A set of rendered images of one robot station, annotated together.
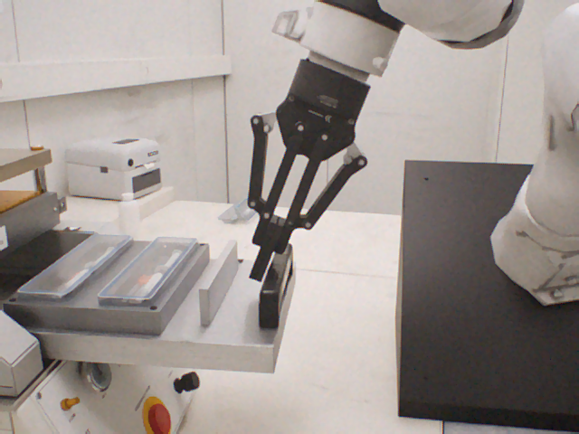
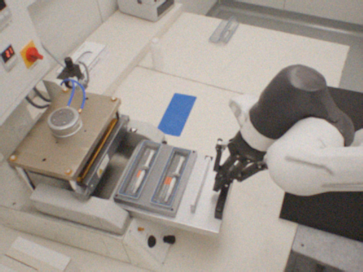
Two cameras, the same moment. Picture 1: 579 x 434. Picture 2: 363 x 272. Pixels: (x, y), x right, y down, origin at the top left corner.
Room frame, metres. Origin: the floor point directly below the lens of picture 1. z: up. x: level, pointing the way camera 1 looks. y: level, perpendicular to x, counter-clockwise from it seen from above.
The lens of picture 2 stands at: (0.06, -0.03, 1.78)
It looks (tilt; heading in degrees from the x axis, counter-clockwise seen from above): 49 degrees down; 14
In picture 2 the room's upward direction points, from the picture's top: 4 degrees counter-clockwise
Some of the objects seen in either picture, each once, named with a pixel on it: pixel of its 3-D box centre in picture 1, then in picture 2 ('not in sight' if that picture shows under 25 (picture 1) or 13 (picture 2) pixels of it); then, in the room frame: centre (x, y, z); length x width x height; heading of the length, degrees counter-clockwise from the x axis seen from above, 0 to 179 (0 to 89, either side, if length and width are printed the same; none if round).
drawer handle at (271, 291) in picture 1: (278, 279); (225, 190); (0.57, 0.01, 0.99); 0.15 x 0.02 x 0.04; 174
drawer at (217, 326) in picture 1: (159, 289); (174, 182); (0.59, 0.15, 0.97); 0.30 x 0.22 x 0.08; 84
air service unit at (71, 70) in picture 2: not in sight; (72, 82); (0.85, 0.53, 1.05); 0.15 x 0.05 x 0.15; 174
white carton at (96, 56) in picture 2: not in sight; (84, 65); (1.20, 0.69, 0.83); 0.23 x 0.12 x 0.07; 170
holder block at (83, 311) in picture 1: (119, 278); (157, 175); (0.59, 0.20, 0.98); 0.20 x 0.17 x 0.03; 174
